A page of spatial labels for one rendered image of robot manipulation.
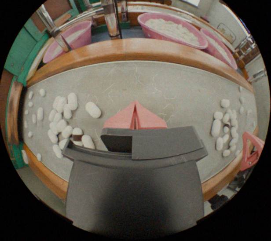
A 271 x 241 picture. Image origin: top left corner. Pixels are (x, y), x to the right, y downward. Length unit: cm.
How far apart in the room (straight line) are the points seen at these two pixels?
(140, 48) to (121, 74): 6
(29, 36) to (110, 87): 68
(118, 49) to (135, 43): 4
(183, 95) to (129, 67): 12
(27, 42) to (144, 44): 68
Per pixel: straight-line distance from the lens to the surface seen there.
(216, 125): 20
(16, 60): 65
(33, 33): 73
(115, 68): 17
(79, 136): 15
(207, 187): 30
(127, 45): 18
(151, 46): 18
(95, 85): 17
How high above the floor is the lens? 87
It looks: 78 degrees down
